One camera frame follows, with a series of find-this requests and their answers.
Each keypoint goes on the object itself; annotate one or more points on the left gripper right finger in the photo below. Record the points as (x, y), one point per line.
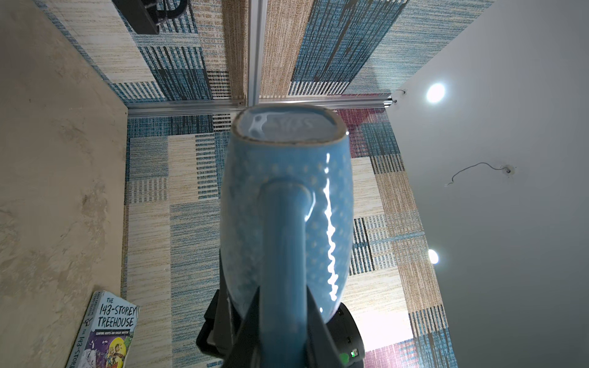
(320, 350)

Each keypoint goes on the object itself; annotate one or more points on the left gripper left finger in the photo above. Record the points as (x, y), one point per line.
(245, 351)

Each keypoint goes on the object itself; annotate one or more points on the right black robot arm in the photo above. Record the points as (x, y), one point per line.
(144, 16)

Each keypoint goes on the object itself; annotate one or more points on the ceiling spot light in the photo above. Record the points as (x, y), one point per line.
(433, 256)
(436, 93)

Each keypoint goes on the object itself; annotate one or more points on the blue speckled ceramic mug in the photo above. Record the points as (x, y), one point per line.
(286, 221)

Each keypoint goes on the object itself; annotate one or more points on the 143-storey treehouse book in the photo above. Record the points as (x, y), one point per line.
(106, 332)

